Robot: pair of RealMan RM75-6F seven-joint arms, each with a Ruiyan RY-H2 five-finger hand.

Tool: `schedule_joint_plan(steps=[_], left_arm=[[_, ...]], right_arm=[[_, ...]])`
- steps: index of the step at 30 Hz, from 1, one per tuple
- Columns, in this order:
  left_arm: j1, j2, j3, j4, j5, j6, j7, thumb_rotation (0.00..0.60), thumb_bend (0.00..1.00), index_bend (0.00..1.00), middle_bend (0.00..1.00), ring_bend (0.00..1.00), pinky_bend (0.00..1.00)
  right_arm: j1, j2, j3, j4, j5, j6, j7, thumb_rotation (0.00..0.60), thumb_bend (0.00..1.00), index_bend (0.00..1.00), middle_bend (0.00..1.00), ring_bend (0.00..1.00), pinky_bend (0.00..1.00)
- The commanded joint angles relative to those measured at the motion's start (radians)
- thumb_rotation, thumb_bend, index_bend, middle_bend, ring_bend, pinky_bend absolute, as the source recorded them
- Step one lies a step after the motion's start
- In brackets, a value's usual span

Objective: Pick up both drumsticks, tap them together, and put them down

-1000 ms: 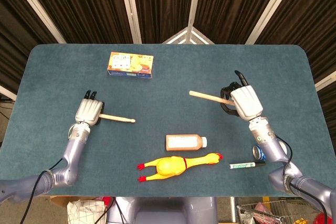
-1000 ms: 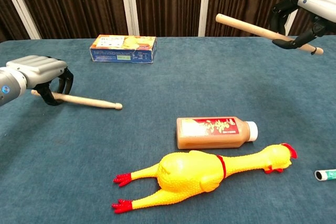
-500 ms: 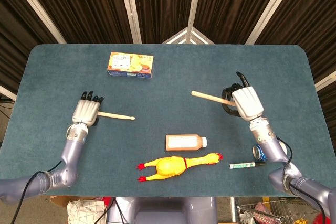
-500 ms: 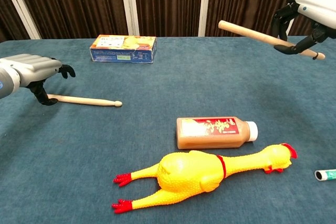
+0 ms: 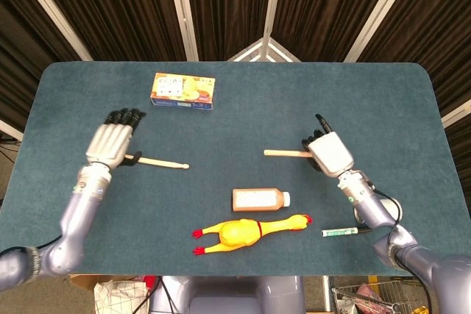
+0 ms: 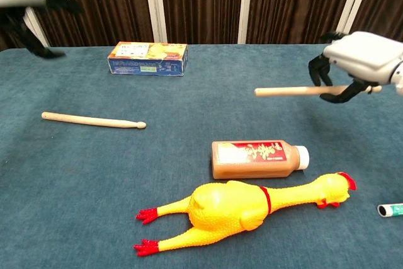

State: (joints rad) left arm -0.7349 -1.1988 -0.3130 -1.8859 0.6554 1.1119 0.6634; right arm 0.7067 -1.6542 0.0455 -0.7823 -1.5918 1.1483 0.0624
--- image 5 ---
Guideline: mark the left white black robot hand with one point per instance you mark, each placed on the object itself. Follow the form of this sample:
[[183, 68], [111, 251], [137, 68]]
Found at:
[[106, 143]]

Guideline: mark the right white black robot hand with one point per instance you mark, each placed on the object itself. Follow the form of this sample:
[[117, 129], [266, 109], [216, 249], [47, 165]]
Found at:
[[331, 152]]

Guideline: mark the wooden drumstick with black band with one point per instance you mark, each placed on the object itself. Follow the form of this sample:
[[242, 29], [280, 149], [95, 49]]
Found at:
[[287, 153]]

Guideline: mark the plain wooden drumstick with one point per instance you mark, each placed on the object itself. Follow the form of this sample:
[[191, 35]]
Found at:
[[162, 162]]

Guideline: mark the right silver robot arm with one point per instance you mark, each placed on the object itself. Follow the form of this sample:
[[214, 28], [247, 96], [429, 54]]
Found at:
[[375, 214]]

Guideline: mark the green white marker pen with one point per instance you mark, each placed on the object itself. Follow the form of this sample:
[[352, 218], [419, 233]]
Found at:
[[338, 232]]

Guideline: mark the brown drink bottle white cap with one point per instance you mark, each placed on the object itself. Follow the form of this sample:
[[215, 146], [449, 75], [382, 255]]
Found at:
[[257, 200]]

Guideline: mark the blue yellow cardboard box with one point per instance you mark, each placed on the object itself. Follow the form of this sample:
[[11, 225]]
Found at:
[[184, 89]]

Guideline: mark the teal felt table cover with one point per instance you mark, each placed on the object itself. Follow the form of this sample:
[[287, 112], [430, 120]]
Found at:
[[221, 126]]

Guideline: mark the yellow rubber chicken toy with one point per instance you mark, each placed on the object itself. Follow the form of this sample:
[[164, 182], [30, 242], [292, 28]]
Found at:
[[235, 235]]

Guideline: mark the small red object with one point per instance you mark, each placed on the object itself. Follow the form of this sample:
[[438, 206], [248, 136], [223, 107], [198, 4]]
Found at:
[[149, 281]]

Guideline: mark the white plaid bag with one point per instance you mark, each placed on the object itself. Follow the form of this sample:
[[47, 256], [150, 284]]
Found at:
[[117, 297]]

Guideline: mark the silver robot torso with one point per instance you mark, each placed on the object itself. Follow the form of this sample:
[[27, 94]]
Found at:
[[228, 295]]

